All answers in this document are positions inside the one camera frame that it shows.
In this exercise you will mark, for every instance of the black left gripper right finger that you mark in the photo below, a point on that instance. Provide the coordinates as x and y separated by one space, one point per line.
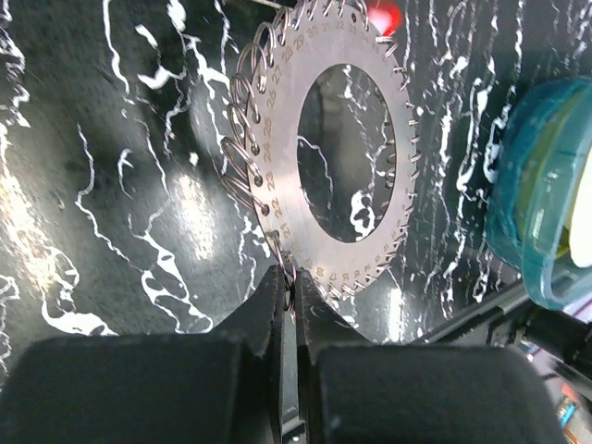
318 326

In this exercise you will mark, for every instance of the teal plastic dish basket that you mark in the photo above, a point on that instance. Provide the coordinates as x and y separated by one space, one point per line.
552 286

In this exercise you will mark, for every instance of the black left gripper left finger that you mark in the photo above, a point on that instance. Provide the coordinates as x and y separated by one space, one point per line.
255 329

